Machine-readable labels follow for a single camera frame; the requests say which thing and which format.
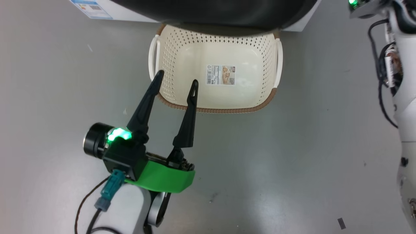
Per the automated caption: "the basket paper label sticker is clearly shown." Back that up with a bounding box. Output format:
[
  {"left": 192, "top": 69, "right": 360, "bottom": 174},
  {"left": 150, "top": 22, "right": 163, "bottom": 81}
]
[{"left": 206, "top": 65, "right": 236, "bottom": 86}]

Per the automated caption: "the left thin dark cable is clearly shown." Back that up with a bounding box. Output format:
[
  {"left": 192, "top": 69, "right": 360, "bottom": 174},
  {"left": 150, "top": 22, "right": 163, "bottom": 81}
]
[{"left": 74, "top": 177, "right": 111, "bottom": 234}]

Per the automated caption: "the left teal cable connector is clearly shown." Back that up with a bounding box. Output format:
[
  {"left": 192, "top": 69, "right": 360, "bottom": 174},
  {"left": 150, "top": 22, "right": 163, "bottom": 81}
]
[{"left": 95, "top": 170, "right": 126, "bottom": 213}]

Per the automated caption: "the black rimmed glass washer door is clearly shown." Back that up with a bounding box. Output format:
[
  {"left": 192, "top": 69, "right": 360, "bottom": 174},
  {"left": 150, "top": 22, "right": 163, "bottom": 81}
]
[{"left": 110, "top": 0, "right": 318, "bottom": 36}]

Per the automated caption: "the left gripper green banded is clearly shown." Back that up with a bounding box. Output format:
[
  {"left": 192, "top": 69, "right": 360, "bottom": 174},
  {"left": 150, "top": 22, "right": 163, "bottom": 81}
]
[{"left": 125, "top": 70, "right": 199, "bottom": 194}]

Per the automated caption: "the right thin black cable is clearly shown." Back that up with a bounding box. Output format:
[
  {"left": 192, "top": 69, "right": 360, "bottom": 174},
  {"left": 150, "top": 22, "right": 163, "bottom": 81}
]
[{"left": 368, "top": 19, "right": 399, "bottom": 129}]

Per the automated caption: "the blue energy label sticker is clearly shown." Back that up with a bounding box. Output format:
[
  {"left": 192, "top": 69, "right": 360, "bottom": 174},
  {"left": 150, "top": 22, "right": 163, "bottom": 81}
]
[{"left": 71, "top": 0, "right": 113, "bottom": 20}]

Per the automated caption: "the cream perforated laundry basket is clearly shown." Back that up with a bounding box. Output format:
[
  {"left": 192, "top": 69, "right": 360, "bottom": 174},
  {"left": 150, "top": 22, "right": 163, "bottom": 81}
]
[{"left": 149, "top": 24, "right": 283, "bottom": 114}]

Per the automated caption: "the white washing machine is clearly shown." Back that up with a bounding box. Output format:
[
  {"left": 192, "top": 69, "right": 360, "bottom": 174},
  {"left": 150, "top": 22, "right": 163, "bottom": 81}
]
[{"left": 69, "top": 0, "right": 322, "bottom": 33}]

